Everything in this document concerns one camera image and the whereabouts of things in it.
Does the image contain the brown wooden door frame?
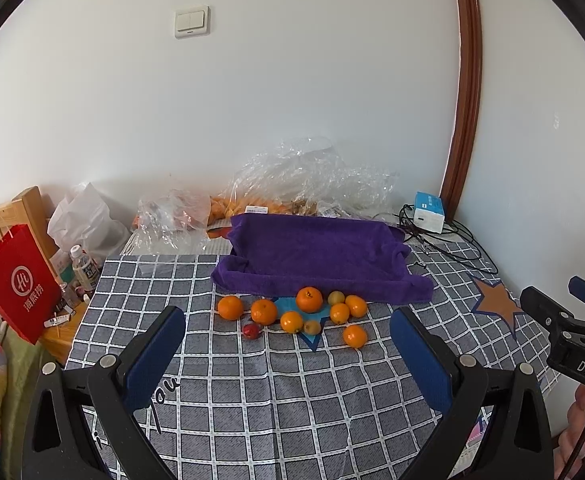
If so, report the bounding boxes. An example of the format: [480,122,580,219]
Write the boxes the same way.
[440,0,483,220]

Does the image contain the black cables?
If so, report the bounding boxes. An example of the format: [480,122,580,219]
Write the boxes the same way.
[371,201,499,276]

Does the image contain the large clear plastic bag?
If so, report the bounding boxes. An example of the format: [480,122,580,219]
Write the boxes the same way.
[222,138,399,219]

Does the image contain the brown longan front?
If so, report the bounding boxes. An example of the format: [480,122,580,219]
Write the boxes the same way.
[303,320,321,336]

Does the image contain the clear plastic bottle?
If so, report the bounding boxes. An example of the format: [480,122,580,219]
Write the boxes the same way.
[70,244,100,292]

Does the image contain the wooden chair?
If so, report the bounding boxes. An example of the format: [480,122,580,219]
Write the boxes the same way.
[0,186,58,260]

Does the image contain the purple towel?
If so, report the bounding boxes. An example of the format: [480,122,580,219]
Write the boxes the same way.
[211,214,433,306]

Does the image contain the white wall light switch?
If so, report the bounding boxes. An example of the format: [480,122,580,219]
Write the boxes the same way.
[173,6,210,39]

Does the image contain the blue white tissue pack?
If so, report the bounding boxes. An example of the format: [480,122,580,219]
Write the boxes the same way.
[413,192,445,234]

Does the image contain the small red fruit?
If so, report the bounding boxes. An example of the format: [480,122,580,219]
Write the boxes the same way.
[242,323,262,340]

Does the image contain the clear bag with fruit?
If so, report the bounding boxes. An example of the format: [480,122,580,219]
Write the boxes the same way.
[133,188,211,240]

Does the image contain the bagged oranges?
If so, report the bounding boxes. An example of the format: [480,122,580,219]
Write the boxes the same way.
[208,195,318,226]

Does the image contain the red paper shopping bag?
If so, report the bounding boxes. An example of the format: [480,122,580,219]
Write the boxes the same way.
[0,214,61,344]

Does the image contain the grey checkered tablecloth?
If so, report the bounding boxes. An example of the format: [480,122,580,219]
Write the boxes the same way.
[64,238,561,480]

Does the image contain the person's right hand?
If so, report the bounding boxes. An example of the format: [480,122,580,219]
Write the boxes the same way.
[554,385,585,479]

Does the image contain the brown longan back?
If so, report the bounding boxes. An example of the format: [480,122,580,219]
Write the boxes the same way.
[327,290,345,306]

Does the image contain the brown longan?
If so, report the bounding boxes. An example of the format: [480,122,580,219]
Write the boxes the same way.
[303,320,321,336]
[327,290,345,306]

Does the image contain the small orange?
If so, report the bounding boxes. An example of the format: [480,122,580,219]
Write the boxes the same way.
[279,311,304,334]
[344,295,368,318]
[329,302,351,325]
[342,325,368,349]

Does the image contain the large orange with stem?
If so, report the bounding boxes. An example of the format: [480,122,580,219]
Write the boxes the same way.
[295,286,324,313]

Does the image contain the white plastic bag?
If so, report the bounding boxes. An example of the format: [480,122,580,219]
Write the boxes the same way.
[47,183,130,262]

